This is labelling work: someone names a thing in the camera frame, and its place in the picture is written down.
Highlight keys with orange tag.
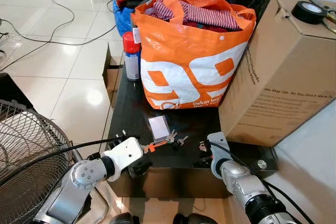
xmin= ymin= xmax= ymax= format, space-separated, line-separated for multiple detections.
xmin=142 ymin=132 xmax=188 ymax=154

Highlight black glossy table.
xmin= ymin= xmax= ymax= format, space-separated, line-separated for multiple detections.
xmin=108 ymin=67 xmax=279 ymax=199

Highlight small white card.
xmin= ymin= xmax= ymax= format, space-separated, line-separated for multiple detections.
xmin=149 ymin=115 xmax=171 ymax=140

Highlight orange white shopping bag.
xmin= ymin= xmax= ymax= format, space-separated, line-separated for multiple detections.
xmin=131 ymin=0 xmax=257 ymax=110

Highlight small brown cardboard box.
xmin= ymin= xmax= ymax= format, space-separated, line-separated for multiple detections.
xmin=102 ymin=43 xmax=124 ymax=107

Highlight large printed cardboard box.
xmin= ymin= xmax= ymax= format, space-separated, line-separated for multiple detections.
xmin=219 ymin=0 xmax=336 ymax=147

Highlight red capped spray can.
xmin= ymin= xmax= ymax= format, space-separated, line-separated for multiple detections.
xmin=122 ymin=31 xmax=141 ymax=81

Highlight red white striped cloth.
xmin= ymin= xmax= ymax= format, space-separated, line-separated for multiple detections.
xmin=152 ymin=0 xmax=242 ymax=30

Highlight black flat object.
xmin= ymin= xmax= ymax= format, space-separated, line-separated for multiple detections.
xmin=0 ymin=72 xmax=35 ymax=110

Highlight blue bag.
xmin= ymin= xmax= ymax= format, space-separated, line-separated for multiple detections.
xmin=112 ymin=0 xmax=138 ymax=37

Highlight black tape roll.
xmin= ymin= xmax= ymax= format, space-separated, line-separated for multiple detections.
xmin=291 ymin=1 xmax=327 ymax=25

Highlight metal scissors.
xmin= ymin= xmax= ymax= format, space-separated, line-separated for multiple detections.
xmin=303 ymin=0 xmax=336 ymax=34

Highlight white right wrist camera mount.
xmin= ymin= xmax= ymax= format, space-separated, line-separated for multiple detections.
xmin=207 ymin=132 xmax=233 ymax=178

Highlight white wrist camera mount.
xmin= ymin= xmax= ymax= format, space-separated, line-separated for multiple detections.
xmin=207 ymin=132 xmax=233 ymax=178
xmin=102 ymin=137 xmax=144 ymax=168

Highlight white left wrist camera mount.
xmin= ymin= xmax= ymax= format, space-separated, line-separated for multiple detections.
xmin=102 ymin=137 xmax=144 ymax=168

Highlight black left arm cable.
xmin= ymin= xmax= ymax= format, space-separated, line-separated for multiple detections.
xmin=0 ymin=136 xmax=138 ymax=185

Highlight wire fan grille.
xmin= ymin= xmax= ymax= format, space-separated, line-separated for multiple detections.
xmin=0 ymin=100 xmax=74 ymax=224

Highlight thin black floor cable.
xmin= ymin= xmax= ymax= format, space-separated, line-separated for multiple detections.
xmin=0 ymin=0 xmax=77 ymax=71
xmin=0 ymin=18 xmax=117 ymax=46

